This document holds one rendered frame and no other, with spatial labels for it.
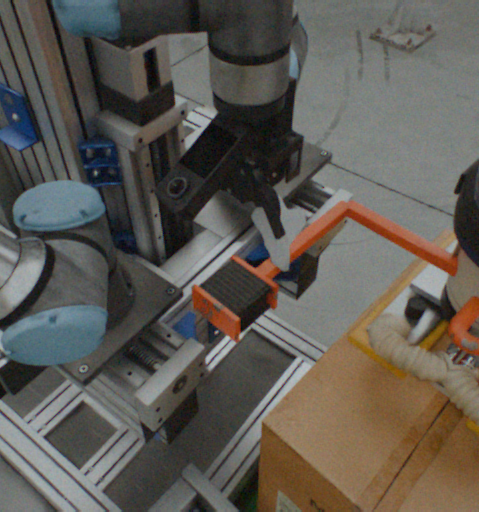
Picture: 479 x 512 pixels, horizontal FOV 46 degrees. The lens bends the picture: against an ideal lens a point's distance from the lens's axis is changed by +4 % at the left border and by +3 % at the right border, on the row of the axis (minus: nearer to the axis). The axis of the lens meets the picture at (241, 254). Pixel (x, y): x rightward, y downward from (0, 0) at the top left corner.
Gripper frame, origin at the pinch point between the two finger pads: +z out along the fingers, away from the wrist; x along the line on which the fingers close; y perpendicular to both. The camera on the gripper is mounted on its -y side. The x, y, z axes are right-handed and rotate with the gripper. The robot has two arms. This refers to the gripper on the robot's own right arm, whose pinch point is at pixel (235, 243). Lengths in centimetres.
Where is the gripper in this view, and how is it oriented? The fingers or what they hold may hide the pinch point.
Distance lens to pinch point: 67.4
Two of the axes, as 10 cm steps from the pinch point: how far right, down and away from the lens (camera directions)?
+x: -7.2, -5.1, 4.7
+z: 0.0, 6.8, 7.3
